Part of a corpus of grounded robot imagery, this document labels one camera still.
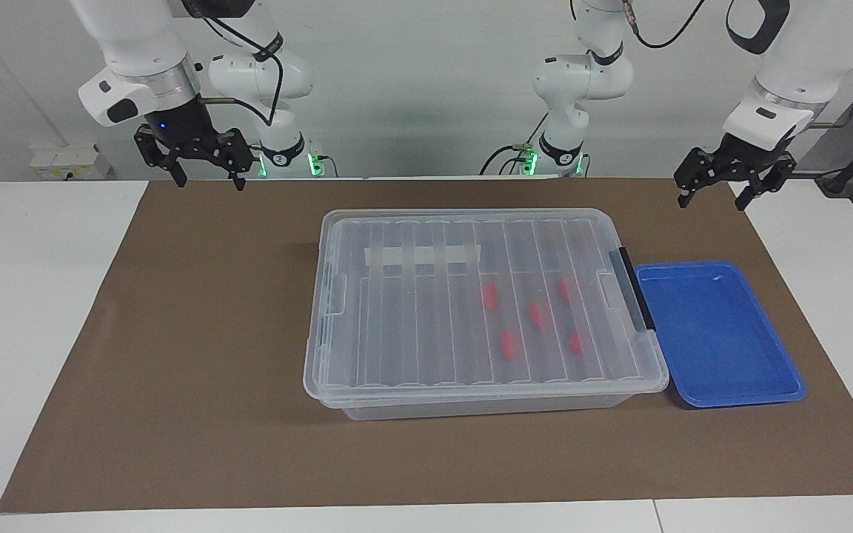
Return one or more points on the red block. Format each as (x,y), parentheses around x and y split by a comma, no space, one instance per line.
(576,342)
(564,289)
(490,295)
(537,316)
(508,345)

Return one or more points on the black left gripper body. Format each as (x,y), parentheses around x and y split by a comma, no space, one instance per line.
(748,157)

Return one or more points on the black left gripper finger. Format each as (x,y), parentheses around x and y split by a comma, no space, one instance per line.
(695,169)
(767,181)

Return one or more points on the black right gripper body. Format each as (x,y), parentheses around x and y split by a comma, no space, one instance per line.
(182,129)

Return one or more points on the clear ribbed plastic lid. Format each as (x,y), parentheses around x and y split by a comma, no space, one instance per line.
(412,333)

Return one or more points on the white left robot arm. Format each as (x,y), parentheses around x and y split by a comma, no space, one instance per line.
(804,66)

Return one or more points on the blue plastic tray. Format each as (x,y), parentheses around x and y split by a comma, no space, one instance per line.
(723,348)

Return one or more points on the white wall socket boxes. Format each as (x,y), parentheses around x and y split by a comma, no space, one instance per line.
(67,161)

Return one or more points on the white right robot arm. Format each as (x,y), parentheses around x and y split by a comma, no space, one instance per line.
(138,44)

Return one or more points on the brown table mat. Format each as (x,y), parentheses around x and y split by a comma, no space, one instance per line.
(175,370)

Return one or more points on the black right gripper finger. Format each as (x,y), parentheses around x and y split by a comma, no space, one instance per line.
(240,159)
(156,152)

